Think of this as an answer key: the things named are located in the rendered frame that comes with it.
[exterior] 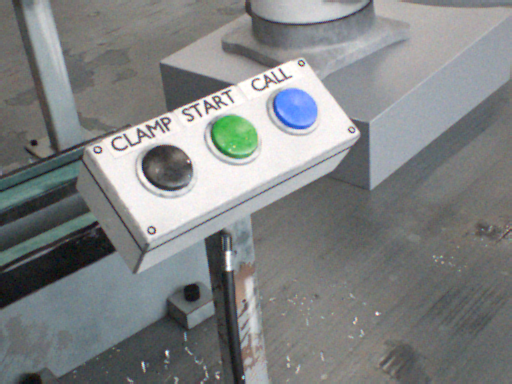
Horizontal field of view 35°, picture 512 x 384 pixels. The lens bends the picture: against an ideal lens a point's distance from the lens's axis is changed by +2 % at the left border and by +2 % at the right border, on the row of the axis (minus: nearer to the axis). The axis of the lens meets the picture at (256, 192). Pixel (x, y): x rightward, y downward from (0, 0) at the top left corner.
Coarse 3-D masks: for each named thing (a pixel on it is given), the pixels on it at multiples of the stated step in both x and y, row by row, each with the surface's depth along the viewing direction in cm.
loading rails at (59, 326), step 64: (128, 128) 82; (0, 192) 76; (64, 192) 77; (0, 256) 67; (64, 256) 67; (192, 256) 76; (0, 320) 66; (64, 320) 70; (128, 320) 74; (192, 320) 75
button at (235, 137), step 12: (228, 120) 50; (240, 120) 50; (216, 132) 49; (228, 132) 49; (240, 132) 50; (252, 132) 50; (216, 144) 49; (228, 144) 49; (240, 144) 49; (252, 144) 50; (228, 156) 49; (240, 156) 49
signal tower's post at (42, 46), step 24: (24, 0) 94; (48, 0) 96; (24, 24) 96; (48, 24) 97; (24, 48) 99; (48, 48) 98; (48, 72) 99; (48, 96) 101; (72, 96) 103; (48, 120) 103; (72, 120) 104; (48, 144) 107; (72, 144) 105
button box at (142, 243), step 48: (240, 96) 52; (96, 144) 47; (144, 144) 48; (192, 144) 49; (288, 144) 51; (336, 144) 53; (96, 192) 48; (144, 192) 47; (192, 192) 48; (240, 192) 49; (288, 192) 55; (144, 240) 46; (192, 240) 50
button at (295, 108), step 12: (276, 96) 52; (288, 96) 52; (300, 96) 53; (276, 108) 52; (288, 108) 52; (300, 108) 52; (312, 108) 52; (288, 120) 51; (300, 120) 52; (312, 120) 52
